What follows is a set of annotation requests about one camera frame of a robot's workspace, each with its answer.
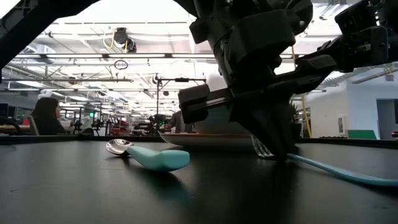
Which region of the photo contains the spoon with mint handle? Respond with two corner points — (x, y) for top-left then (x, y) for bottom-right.
(104, 138), (191, 173)

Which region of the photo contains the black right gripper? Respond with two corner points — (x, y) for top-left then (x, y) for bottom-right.
(320, 0), (398, 73)

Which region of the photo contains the fork with blue handle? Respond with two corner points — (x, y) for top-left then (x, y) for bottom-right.
(251, 134), (398, 189)

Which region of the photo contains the red orange plate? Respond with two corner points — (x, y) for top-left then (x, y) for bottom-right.
(158, 131), (261, 150)

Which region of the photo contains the black aluminium table frame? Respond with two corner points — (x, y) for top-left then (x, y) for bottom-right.
(0, 134), (398, 150)

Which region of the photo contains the black rig stand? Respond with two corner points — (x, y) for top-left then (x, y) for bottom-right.
(155, 77), (208, 126)

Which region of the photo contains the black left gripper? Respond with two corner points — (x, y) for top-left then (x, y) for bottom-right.
(174, 0), (338, 160)

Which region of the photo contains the teal green bowl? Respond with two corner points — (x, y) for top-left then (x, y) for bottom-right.
(193, 105), (249, 136)

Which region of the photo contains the green board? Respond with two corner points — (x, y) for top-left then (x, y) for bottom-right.
(346, 129), (378, 141)

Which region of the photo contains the white stacked robot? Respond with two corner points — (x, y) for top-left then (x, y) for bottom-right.
(37, 89), (55, 101)

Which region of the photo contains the person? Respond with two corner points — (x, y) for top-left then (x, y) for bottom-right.
(30, 96), (68, 136)
(168, 110), (195, 134)

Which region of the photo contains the black ceiling cable reel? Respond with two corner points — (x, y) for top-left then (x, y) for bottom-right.
(112, 27), (138, 54)

